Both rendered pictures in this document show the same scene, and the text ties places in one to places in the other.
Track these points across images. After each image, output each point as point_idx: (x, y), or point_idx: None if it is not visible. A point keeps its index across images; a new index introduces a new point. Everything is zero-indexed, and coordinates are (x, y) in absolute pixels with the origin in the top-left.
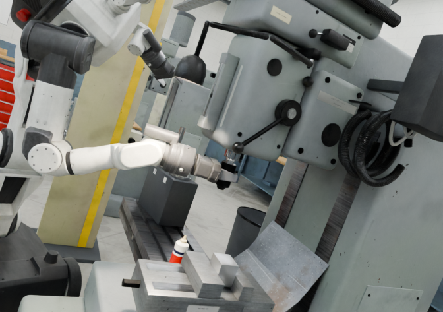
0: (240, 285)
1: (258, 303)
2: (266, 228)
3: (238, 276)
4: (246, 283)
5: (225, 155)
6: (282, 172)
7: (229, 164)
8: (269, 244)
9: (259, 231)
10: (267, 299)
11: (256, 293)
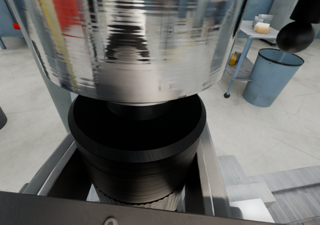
0: (269, 203)
1: (246, 176)
2: (72, 93)
3: (249, 197)
4: (262, 190)
5: (158, 95)
6: None
7: (204, 114)
8: None
9: (54, 102)
10: (231, 161)
11: (228, 172)
